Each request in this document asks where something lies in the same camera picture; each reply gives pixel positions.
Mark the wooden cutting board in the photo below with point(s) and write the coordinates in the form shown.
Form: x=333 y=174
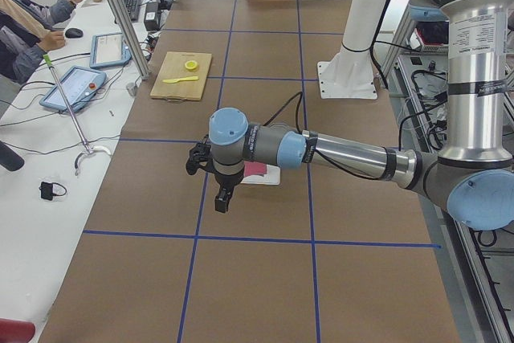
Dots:
x=173 y=67

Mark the near teach pendant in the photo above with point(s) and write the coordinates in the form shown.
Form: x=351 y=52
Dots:
x=80 y=85

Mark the red bottle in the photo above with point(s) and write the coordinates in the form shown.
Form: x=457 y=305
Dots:
x=12 y=331

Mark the white pedestal column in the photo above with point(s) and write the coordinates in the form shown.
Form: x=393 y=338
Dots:
x=349 y=74

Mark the teach pendant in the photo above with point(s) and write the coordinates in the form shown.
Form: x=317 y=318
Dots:
x=80 y=85
x=109 y=50

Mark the black power adapter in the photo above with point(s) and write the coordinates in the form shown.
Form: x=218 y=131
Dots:
x=152 y=18

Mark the black computer mouse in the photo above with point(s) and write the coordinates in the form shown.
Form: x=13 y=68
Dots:
x=73 y=33

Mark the yellow lemon slice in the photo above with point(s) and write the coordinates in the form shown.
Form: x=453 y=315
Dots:
x=191 y=65

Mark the black keyboard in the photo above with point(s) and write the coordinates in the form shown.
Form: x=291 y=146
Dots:
x=131 y=2

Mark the black clip with cable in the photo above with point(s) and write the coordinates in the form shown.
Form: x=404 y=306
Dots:
x=50 y=190

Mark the white rectangular tray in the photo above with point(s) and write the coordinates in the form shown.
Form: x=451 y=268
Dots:
x=270 y=178

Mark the pink fleece cloth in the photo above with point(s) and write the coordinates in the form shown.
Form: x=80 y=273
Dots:
x=254 y=169

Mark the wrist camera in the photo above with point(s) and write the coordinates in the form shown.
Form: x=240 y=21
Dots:
x=200 y=158

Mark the yellow plastic knife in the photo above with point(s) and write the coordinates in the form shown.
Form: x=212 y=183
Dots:
x=181 y=79

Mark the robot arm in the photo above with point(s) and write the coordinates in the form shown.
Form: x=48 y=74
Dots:
x=470 y=177

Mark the far teach pendant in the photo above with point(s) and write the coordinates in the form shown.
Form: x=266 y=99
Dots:
x=109 y=50

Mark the reacher grabber tool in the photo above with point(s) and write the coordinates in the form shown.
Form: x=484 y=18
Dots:
x=89 y=148

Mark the aluminium frame post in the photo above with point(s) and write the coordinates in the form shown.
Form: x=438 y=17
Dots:
x=123 y=20

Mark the seated person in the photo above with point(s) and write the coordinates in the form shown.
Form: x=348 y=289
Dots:
x=28 y=33

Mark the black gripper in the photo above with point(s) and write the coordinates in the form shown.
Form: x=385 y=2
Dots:
x=227 y=181

